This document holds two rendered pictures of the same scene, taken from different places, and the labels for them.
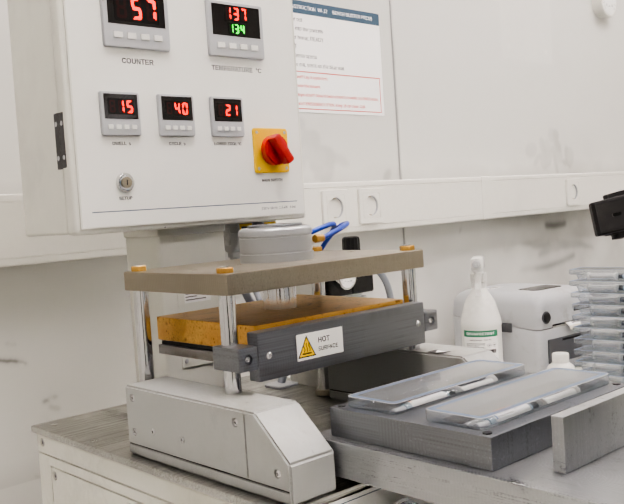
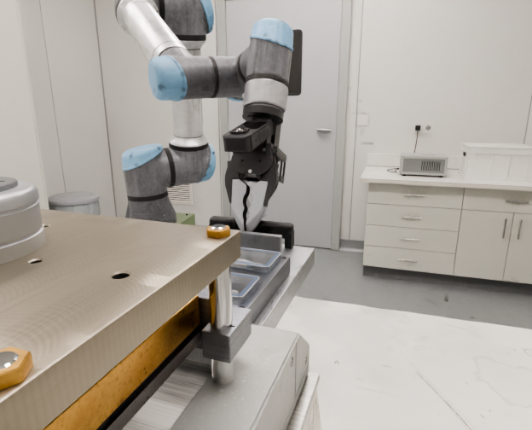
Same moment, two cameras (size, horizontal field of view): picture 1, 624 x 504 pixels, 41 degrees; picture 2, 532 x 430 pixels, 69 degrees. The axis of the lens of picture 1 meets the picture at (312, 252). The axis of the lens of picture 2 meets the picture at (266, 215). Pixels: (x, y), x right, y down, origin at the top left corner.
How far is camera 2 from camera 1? 0.91 m
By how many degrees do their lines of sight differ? 116
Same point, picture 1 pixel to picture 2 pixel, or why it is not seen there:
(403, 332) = not seen: hidden behind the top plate
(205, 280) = (221, 253)
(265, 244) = (37, 213)
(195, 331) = (106, 395)
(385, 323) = not seen: hidden behind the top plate
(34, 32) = not seen: outside the picture
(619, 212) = (255, 139)
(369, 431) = (260, 305)
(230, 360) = (245, 329)
